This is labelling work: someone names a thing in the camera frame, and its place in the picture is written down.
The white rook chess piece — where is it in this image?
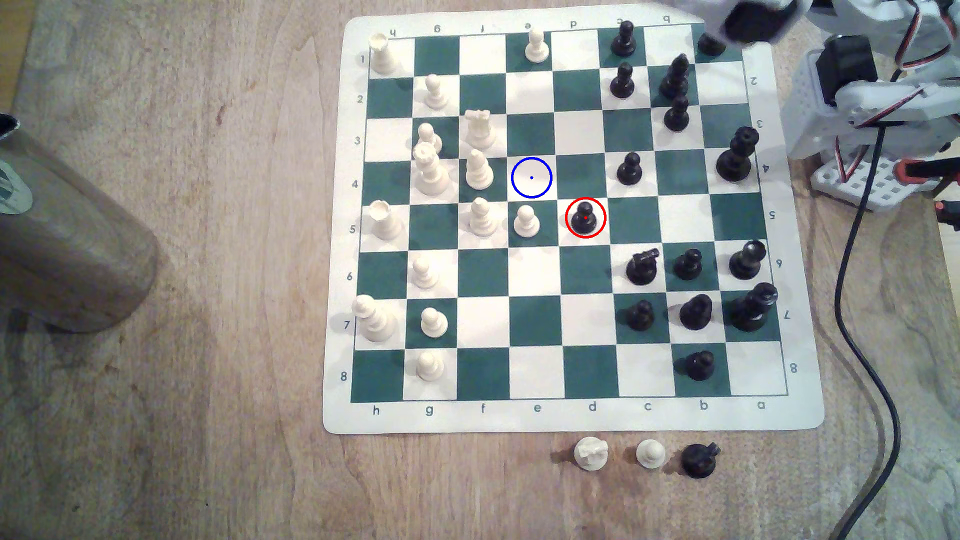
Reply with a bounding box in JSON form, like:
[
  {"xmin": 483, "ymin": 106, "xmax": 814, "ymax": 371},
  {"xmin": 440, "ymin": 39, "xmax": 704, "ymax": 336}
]
[
  {"xmin": 369, "ymin": 31, "xmax": 399, "ymax": 76},
  {"xmin": 369, "ymin": 198, "xmax": 403, "ymax": 242}
]

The white queen chess piece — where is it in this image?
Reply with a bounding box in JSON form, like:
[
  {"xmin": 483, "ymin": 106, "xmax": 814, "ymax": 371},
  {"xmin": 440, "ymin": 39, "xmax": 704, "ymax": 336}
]
[{"xmin": 413, "ymin": 144, "xmax": 451, "ymax": 198}]

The black queen chess piece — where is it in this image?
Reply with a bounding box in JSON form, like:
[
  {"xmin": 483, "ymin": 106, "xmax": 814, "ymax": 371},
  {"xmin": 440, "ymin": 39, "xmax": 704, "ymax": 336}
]
[{"xmin": 715, "ymin": 126, "xmax": 760, "ymax": 183}]

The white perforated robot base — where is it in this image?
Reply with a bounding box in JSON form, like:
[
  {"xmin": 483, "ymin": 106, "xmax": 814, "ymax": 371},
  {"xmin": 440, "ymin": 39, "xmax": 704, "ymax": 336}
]
[{"xmin": 810, "ymin": 153, "xmax": 940, "ymax": 214}]

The black knight chess piece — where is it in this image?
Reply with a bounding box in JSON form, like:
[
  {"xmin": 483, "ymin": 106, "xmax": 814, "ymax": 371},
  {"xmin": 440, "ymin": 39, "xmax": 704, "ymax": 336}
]
[
  {"xmin": 625, "ymin": 247, "xmax": 663, "ymax": 286},
  {"xmin": 681, "ymin": 442, "xmax": 722, "ymax": 480}
]

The white bishop chess piece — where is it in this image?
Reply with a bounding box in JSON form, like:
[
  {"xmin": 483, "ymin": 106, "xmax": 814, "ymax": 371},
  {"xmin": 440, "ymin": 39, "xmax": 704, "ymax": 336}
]
[
  {"xmin": 468, "ymin": 198, "xmax": 498, "ymax": 238},
  {"xmin": 465, "ymin": 148, "xmax": 495, "ymax": 191}
]

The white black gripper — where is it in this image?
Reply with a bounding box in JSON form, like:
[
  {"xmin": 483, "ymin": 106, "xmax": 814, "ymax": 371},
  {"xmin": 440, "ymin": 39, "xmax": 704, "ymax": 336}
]
[{"xmin": 675, "ymin": 0, "xmax": 810, "ymax": 48}]

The white king chess piece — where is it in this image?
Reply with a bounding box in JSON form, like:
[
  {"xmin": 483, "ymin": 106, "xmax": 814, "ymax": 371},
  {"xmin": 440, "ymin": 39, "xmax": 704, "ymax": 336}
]
[{"xmin": 352, "ymin": 294, "xmax": 397, "ymax": 344}]

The white knight chess piece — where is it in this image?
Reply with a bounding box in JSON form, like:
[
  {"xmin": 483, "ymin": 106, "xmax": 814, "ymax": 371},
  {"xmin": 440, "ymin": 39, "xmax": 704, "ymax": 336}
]
[
  {"xmin": 464, "ymin": 109, "xmax": 498, "ymax": 151},
  {"xmin": 573, "ymin": 436, "xmax": 609, "ymax": 472}
]

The black bishop chess piece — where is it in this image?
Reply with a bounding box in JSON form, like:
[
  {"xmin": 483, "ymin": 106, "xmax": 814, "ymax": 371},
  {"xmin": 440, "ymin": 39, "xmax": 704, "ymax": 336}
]
[
  {"xmin": 658, "ymin": 54, "xmax": 691, "ymax": 102},
  {"xmin": 679, "ymin": 294, "xmax": 714, "ymax": 332}
]

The green white chess board mat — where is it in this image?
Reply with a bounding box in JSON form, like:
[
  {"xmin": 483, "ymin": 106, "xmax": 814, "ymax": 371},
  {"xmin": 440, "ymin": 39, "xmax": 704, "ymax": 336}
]
[{"xmin": 322, "ymin": 13, "xmax": 826, "ymax": 436}]

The black cable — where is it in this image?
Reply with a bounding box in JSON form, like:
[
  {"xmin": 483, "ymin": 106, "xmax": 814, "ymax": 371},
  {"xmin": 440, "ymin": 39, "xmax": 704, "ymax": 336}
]
[{"xmin": 831, "ymin": 123, "xmax": 903, "ymax": 540}]

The black king chess piece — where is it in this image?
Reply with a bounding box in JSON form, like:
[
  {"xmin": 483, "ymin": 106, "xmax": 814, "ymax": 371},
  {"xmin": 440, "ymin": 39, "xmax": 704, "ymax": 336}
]
[{"xmin": 730, "ymin": 282, "xmax": 779, "ymax": 333}]

